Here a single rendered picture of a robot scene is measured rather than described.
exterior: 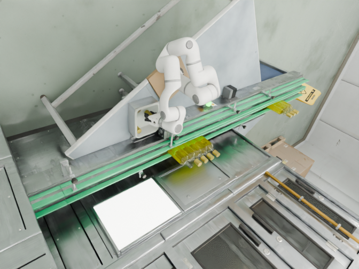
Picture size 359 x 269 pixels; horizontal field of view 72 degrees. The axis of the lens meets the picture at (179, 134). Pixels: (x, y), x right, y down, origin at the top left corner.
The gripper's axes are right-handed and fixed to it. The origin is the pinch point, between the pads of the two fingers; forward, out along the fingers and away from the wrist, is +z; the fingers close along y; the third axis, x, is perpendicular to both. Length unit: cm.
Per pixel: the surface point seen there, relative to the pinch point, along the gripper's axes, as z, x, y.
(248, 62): 6, 15, 104
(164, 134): 0.1, -16.7, 9.7
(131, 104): 4.2, 7.9, -9.0
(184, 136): -3.8, -21.9, 23.8
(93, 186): -1, -32, -43
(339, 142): 69, -276, 611
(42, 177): 9, -20, -65
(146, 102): 2.6, 7.6, 0.1
